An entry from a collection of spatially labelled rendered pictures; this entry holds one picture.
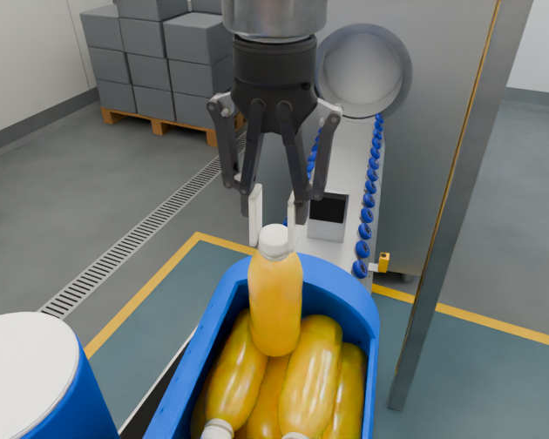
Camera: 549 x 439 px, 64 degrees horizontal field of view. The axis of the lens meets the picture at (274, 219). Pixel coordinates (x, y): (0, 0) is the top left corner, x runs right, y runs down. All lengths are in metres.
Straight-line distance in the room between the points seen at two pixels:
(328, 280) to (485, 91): 0.65
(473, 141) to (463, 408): 1.23
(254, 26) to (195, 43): 3.11
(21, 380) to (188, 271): 1.71
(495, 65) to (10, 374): 1.12
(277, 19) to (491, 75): 0.81
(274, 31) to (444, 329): 2.05
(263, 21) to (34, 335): 0.72
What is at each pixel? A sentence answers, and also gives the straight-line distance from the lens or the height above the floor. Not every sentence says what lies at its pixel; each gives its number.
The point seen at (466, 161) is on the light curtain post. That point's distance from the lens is 1.21.
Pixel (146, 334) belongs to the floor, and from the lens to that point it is 2.23.
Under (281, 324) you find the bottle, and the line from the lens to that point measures 0.59.
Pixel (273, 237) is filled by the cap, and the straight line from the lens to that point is 0.51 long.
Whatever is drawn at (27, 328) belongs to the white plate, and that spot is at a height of 1.04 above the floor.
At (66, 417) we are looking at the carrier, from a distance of 0.85.
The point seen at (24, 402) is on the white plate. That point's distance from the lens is 0.84.
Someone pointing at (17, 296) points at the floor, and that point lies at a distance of 2.67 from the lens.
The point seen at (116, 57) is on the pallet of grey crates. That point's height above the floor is 0.62.
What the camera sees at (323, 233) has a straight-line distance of 1.18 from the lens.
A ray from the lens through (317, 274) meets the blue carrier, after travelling 0.65.
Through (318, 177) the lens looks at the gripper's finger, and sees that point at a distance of 0.45.
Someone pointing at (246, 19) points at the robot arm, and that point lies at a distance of 0.38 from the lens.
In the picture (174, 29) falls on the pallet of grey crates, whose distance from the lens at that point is 3.56.
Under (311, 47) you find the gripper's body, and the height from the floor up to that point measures 1.57.
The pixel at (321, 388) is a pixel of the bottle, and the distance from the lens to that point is 0.62.
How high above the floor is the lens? 1.67
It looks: 36 degrees down
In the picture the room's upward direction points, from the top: straight up
